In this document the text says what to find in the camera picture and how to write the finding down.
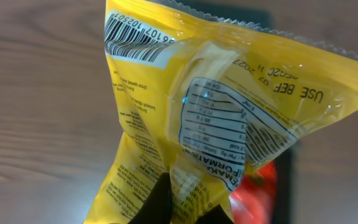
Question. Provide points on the black gift box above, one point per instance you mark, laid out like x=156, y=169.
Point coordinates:
x=264, y=20

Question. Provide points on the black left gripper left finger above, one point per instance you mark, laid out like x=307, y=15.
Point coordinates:
x=157, y=208

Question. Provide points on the red candy bag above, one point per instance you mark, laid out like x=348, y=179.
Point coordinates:
x=253, y=200

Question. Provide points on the yellow candy bag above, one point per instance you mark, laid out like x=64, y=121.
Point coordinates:
x=209, y=102

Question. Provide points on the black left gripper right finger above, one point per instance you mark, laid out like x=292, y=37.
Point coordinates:
x=215, y=216

